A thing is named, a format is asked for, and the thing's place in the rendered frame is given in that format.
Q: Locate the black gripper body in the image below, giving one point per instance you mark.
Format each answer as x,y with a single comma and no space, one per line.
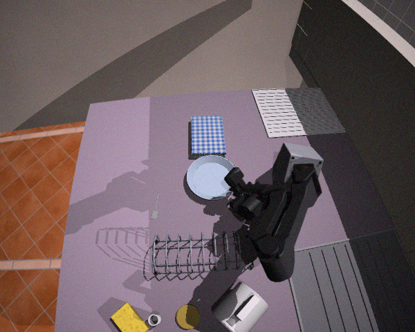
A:
234,177

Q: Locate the blue checkered towel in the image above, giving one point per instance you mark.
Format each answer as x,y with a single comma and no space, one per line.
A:
207,136

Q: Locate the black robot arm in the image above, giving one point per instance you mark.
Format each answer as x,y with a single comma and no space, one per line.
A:
285,212

